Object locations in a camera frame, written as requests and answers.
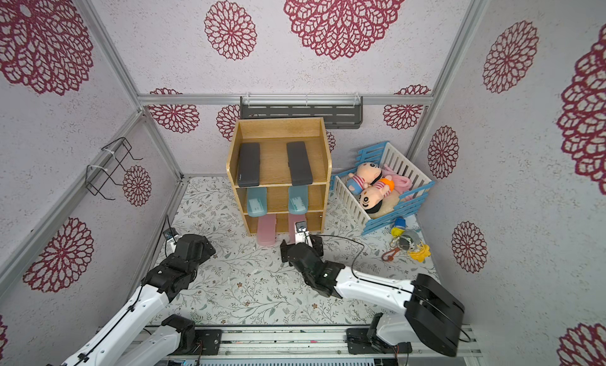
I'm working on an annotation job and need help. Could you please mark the pink pencil case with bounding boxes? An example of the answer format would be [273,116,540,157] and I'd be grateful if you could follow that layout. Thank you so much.
[288,214,307,243]
[257,214,277,247]

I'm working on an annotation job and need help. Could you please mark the teal pencil case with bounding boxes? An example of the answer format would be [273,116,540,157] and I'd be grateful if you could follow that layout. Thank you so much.
[288,185,309,214]
[246,187,268,218]

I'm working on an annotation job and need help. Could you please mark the black pencil case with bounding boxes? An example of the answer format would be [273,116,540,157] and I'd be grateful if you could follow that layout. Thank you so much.
[287,141,313,186]
[237,143,260,188]

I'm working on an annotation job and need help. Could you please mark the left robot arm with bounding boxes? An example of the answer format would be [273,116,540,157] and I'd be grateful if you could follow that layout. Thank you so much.
[63,234,216,365]

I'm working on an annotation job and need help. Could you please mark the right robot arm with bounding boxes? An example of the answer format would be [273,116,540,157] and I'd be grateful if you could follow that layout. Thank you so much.
[280,235,465,357]

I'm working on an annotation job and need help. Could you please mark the wooden three-tier shelf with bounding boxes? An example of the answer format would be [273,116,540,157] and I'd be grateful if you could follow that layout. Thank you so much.
[226,118,332,236]

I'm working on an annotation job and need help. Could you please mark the plush doll orange black hair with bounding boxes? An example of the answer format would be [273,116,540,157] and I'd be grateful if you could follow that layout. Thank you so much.
[359,178,394,214]

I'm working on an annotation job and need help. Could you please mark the plush doll blue striped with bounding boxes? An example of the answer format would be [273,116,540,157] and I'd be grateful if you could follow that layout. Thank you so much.
[347,162,383,195]

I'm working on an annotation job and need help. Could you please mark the pile of small toys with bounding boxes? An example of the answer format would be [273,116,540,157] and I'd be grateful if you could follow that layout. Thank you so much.
[381,217,431,263]

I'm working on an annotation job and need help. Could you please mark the blue white toy crib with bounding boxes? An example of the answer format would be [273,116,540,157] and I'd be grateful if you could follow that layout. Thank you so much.
[331,142,435,235]

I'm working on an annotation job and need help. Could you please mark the pink plush rabbit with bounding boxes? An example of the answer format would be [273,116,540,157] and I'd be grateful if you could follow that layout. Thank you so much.
[382,165,413,195]

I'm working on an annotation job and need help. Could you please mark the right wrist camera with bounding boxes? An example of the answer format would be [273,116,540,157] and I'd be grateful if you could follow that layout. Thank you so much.
[294,221,312,247]

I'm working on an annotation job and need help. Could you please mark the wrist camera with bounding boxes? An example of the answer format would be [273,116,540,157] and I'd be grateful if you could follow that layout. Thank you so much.
[294,221,312,247]
[163,227,180,248]

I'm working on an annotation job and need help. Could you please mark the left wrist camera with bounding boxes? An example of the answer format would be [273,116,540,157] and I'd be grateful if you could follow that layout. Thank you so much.
[163,227,180,248]

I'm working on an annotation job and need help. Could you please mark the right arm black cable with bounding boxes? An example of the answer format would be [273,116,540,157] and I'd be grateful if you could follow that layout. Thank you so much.
[314,233,473,343]

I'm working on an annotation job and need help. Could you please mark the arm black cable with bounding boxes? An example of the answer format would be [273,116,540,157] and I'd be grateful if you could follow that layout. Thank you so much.
[314,233,473,343]
[70,215,178,366]

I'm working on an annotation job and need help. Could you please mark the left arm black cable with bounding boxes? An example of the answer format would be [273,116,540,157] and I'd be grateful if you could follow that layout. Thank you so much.
[70,215,178,366]

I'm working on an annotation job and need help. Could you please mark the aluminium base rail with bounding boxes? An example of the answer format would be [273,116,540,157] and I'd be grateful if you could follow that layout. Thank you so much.
[117,322,487,365]

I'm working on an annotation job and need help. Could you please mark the black wire wall rack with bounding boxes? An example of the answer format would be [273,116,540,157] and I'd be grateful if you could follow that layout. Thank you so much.
[84,136,142,201]

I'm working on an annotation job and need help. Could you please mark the grey metal wall shelf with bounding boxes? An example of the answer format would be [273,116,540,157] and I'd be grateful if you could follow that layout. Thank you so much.
[240,97,364,129]

